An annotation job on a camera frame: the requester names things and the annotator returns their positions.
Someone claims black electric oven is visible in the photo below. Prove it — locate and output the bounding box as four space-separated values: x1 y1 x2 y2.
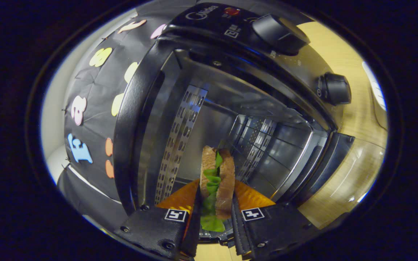
113 2 385 243

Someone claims lettuce sandwich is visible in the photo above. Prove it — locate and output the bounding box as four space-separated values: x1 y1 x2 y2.
199 145 236 232

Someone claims oven wire rack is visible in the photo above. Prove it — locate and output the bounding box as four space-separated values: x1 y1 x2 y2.
231 115 313 191

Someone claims black oven knob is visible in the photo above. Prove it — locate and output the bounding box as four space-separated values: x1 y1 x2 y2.
316 72 352 106
251 14 310 56

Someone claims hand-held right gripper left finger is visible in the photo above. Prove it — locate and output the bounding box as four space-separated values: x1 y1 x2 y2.
114 178 203 260

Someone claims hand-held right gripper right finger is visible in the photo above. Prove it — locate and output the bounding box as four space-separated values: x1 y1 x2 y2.
230 180 320 261

